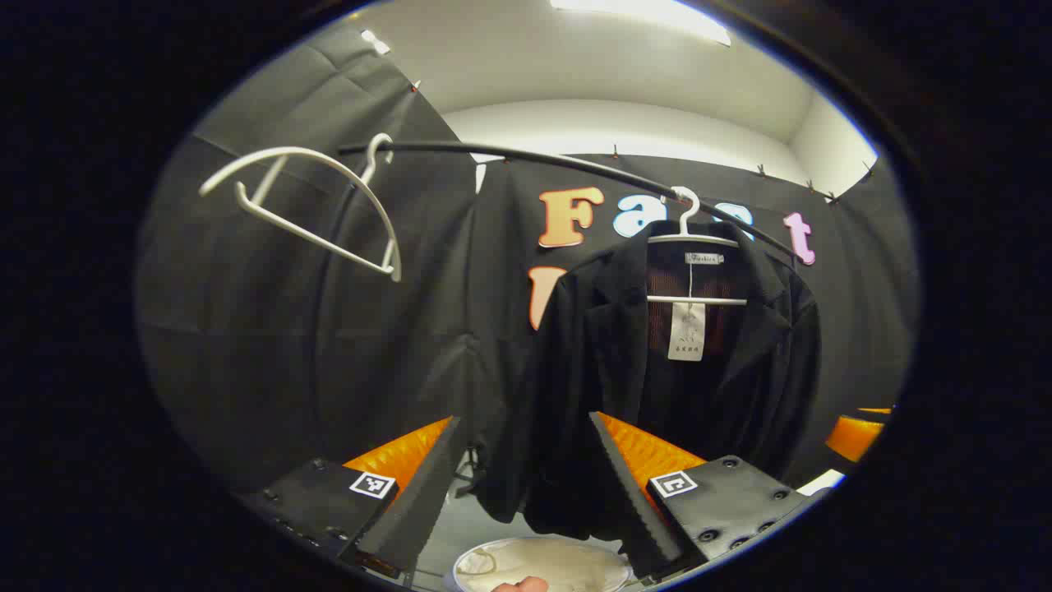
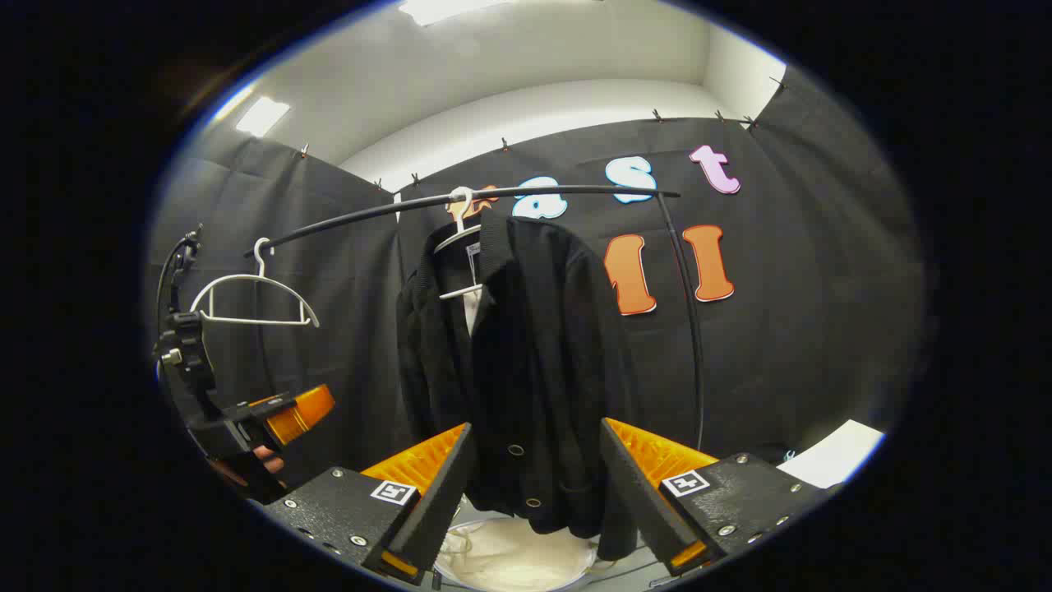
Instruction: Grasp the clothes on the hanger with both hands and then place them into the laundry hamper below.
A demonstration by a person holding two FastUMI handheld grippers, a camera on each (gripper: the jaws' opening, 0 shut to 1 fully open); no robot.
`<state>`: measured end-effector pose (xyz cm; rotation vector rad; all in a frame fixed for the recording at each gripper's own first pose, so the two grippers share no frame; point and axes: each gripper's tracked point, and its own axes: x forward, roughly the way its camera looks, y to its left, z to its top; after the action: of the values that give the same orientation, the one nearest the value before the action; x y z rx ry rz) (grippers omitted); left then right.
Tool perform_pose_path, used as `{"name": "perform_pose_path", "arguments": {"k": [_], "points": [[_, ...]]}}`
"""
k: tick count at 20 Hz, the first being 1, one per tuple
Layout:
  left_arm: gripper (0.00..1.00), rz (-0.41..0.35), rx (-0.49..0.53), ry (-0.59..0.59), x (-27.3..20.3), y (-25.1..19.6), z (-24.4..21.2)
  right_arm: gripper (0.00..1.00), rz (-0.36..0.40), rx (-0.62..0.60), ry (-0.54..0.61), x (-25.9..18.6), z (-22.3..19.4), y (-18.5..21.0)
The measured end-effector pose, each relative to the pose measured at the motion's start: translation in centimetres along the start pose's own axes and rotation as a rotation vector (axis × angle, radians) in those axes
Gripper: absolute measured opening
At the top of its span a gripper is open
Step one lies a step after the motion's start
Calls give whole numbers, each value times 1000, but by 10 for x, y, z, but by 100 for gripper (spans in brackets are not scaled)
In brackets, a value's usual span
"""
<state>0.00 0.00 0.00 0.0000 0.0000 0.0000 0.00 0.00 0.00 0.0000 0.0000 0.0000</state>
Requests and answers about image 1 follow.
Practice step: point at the black backdrop cloth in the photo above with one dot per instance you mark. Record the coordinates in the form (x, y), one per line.
(370, 329)

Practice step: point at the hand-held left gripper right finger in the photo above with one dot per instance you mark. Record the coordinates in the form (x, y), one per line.
(637, 518)

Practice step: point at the white plastic hanger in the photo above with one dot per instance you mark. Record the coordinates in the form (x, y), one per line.
(699, 300)
(288, 150)

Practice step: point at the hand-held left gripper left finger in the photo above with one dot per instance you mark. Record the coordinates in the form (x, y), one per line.
(411, 510)

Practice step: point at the black jacket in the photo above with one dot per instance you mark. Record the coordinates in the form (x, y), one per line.
(592, 370)

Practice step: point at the black clothes rack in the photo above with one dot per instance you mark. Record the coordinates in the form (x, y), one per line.
(534, 155)

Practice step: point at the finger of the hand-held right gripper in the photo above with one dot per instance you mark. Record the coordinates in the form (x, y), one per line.
(853, 437)

